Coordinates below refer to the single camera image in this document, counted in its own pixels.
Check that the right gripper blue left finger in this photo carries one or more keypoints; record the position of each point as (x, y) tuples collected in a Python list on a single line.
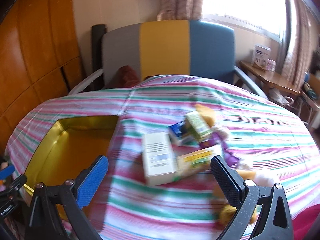
[(89, 180)]

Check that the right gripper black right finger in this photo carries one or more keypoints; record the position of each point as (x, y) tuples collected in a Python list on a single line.
[(229, 181)]

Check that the gold metal tin box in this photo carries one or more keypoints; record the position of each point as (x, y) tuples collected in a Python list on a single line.
[(69, 147)]

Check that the yellow green snack packet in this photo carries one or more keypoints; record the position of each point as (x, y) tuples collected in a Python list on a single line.
[(195, 162)]

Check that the green small carton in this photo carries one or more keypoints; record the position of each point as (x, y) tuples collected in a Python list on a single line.
[(197, 126)]

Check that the blue tissue packet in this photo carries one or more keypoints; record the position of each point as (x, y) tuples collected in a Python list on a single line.
[(179, 134)]

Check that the white cardboard box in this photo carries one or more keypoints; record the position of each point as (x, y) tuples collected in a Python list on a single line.
[(159, 161)]

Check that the yellow sponge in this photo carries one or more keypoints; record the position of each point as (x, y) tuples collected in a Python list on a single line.
[(207, 114)]

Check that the red blanket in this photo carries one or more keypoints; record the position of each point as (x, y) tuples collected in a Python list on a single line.
[(306, 224)]

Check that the wooden side desk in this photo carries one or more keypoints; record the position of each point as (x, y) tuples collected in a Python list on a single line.
[(270, 79)]

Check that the dark red pillow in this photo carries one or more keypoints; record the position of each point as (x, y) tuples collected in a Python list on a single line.
[(125, 77)]

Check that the white box on desk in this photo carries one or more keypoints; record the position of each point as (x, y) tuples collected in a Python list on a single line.
[(260, 56)]

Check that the orange wooden wardrobe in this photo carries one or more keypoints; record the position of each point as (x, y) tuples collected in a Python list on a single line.
[(40, 58)]

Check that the grey yellow blue headboard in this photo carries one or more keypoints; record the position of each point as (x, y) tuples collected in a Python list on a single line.
[(172, 47)]

